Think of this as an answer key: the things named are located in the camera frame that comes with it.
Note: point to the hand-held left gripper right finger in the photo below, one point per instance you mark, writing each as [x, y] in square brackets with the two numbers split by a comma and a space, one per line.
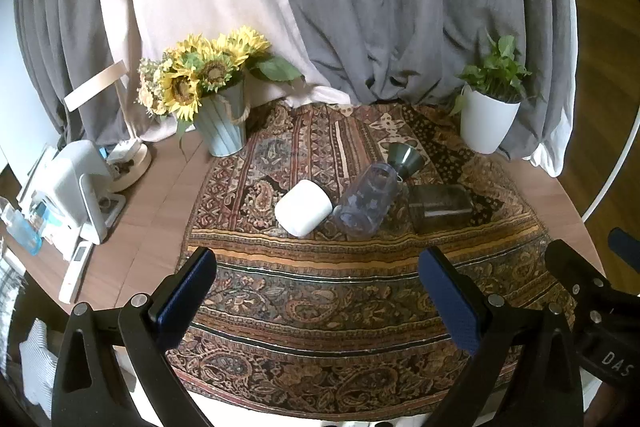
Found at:
[450, 302]

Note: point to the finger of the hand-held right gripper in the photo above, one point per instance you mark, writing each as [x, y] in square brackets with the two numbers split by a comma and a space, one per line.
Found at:
[625, 243]
[575, 269]

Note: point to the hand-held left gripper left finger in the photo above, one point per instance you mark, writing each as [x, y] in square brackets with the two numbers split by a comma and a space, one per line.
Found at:
[184, 294]

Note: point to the smoky square glass cup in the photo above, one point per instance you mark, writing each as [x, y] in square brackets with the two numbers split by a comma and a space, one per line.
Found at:
[439, 209]

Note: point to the white cup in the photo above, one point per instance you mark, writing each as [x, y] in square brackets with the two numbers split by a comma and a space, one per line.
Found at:
[302, 207]

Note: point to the dark green cone cup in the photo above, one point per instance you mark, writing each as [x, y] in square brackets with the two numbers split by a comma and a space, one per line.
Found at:
[404, 161]

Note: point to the white remote control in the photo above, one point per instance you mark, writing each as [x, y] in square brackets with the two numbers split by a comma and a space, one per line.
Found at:
[76, 272]

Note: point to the paisley patterned cloth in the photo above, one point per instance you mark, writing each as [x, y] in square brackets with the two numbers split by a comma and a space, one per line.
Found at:
[320, 302]

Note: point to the white countertop appliance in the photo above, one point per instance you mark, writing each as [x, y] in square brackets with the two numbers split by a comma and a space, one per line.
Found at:
[75, 187]

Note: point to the white ribbed cloth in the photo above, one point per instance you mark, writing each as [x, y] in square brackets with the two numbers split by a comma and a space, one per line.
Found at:
[37, 362]

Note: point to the pale blue ribbed bucket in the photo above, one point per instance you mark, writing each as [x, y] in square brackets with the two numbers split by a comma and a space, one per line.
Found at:
[222, 127]

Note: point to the white plant pot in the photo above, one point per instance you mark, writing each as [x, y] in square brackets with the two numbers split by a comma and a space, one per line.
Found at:
[486, 122]

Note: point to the green leafy plant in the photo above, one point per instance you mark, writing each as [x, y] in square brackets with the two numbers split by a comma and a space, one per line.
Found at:
[495, 67]

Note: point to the white wooden desk lamp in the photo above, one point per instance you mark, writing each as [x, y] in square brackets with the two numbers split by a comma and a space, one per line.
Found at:
[97, 84]

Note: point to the sunflower bouquet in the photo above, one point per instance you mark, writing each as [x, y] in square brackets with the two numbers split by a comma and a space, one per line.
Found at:
[200, 67]

